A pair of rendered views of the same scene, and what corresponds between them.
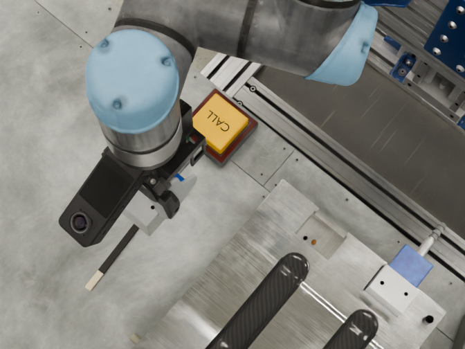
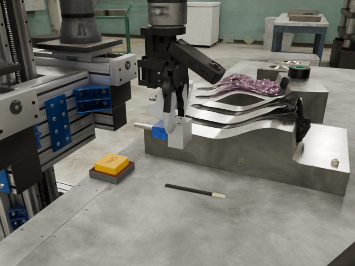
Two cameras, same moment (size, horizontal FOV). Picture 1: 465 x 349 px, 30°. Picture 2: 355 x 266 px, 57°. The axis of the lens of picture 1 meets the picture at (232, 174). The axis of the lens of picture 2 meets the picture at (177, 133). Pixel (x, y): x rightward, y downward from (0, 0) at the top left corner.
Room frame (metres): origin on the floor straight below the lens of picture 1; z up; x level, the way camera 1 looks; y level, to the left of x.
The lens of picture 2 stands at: (0.39, 0.74, 1.22)
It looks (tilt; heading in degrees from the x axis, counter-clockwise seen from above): 24 degrees down; 258
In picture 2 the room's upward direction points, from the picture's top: straight up
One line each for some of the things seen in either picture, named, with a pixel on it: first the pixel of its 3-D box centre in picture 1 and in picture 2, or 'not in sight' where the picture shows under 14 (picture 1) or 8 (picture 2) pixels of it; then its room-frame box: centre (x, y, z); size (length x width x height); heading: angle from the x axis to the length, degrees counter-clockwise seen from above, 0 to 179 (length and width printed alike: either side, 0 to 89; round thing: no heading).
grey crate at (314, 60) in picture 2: not in sight; (291, 64); (-1.95, -3.08, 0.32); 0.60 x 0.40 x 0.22; 153
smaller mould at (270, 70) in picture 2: not in sight; (280, 74); (-0.42, -0.68, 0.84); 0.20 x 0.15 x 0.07; 144
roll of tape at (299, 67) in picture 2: not in sight; (298, 71); (-0.32, -0.37, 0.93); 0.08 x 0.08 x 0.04
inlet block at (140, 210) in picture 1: (168, 179); (160, 129); (0.29, 0.08, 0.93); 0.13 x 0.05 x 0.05; 144
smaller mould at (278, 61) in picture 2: not in sight; (291, 67); (-0.57, -0.83, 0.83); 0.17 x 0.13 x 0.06; 144
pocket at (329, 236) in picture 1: (320, 236); not in sight; (0.25, -0.12, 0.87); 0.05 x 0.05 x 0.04; 54
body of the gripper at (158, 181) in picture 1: (153, 145); (164, 57); (0.28, 0.08, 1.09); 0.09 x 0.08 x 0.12; 144
